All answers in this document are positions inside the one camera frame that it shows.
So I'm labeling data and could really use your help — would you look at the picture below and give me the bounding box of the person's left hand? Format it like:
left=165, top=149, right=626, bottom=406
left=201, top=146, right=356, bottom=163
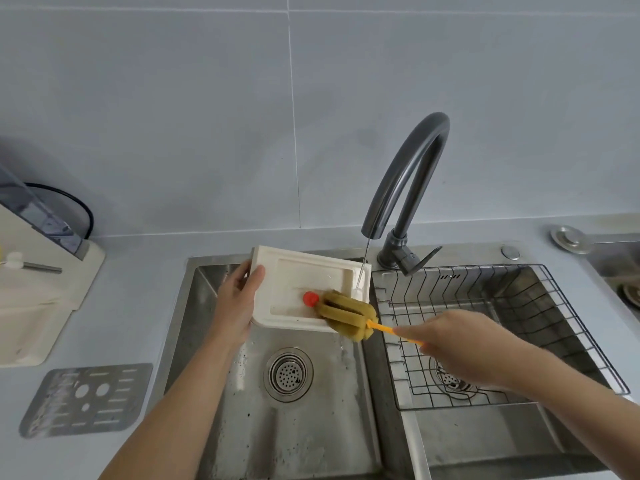
left=209, top=261, right=267, bottom=348

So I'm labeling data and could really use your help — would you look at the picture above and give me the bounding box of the person's right hand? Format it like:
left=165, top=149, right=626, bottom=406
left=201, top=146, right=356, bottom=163
left=393, top=309, right=546, bottom=391

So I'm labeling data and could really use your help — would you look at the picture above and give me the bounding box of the white plastic drip tray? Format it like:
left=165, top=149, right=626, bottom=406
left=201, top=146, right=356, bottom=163
left=248, top=246, right=373, bottom=334

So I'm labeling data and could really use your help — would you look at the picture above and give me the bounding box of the yellow sponge brush orange handle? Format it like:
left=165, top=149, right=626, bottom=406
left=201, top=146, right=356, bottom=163
left=302, top=290, right=424, bottom=346

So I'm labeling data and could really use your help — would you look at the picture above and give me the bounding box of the person's right forearm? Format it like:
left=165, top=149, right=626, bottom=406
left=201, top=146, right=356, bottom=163
left=529, top=345, right=640, bottom=466

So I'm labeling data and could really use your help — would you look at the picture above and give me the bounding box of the person's left forearm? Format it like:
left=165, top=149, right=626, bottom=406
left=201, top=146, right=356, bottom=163
left=99, top=334, right=247, bottom=480

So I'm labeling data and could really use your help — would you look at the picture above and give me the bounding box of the round sink drain strainer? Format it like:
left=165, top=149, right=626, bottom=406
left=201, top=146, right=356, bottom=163
left=429, top=357, right=479, bottom=395
left=263, top=347, right=315, bottom=403

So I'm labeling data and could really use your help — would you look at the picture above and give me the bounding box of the stainless steel double sink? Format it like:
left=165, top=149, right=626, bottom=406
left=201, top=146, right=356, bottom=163
left=148, top=243, right=640, bottom=480

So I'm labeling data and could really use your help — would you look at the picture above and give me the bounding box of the dark grey curved faucet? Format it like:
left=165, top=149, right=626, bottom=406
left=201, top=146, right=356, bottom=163
left=361, top=112, right=451, bottom=276

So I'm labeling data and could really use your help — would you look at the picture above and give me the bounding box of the large round metal disc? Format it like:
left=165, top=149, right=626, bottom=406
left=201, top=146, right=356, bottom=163
left=550, top=225, right=594, bottom=255

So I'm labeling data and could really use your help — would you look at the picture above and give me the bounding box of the small stainless steel sink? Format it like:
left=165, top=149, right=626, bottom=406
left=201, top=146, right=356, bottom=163
left=584, top=233, right=640, bottom=326

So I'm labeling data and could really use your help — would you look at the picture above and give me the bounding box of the white and metal dispenser nozzle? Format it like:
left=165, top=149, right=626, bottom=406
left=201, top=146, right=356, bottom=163
left=0, top=252, right=64, bottom=274

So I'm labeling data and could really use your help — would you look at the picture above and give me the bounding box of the white countertop water dispenser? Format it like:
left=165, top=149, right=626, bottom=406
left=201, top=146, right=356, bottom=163
left=0, top=202, right=106, bottom=368

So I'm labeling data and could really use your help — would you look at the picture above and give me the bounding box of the perforated metal plate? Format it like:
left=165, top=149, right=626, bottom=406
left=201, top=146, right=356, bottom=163
left=19, top=363, right=154, bottom=439

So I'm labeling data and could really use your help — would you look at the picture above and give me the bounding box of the clear grey water tank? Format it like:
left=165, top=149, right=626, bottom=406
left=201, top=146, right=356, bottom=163
left=0, top=164, right=91, bottom=260

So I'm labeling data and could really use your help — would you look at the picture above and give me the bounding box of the wire dish basket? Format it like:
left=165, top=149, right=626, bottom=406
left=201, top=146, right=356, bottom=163
left=372, top=264, right=631, bottom=412

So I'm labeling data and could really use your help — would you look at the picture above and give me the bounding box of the black power cable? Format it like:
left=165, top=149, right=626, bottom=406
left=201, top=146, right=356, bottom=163
left=24, top=183, right=95, bottom=241

